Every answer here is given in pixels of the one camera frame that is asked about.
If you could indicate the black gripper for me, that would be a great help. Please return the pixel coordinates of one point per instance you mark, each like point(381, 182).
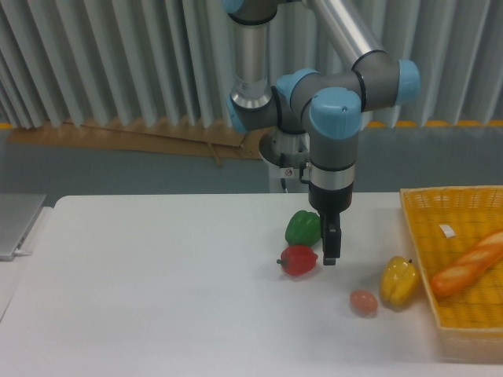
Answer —
point(328, 202)

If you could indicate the red bell pepper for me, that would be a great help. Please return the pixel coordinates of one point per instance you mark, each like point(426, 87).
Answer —
point(297, 260)

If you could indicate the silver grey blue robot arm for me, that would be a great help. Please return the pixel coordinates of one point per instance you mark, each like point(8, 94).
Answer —
point(316, 116)

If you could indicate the yellow woven basket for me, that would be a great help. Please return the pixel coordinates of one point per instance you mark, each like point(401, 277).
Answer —
point(469, 323)

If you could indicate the green bell pepper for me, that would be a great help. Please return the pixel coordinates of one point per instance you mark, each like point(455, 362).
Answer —
point(304, 228)

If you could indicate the brown egg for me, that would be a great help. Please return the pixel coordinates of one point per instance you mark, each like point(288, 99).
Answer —
point(363, 301)

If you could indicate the yellow bell pepper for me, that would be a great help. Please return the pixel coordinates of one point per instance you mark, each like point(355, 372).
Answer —
point(399, 281)

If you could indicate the white paper tag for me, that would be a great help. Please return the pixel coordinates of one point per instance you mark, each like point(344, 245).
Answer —
point(447, 231)

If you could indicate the baguette bread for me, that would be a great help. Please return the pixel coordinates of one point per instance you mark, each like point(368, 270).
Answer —
point(469, 267)

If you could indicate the brown cardboard sheet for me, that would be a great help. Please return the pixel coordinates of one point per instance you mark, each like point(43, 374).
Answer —
point(218, 141)

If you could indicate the grey laptop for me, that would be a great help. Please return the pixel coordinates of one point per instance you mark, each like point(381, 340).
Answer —
point(18, 214)

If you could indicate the white corrugated curtain panel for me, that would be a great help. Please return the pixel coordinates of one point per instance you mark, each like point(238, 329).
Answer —
point(105, 60)

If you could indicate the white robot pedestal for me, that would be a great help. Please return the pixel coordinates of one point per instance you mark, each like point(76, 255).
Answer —
point(288, 173)

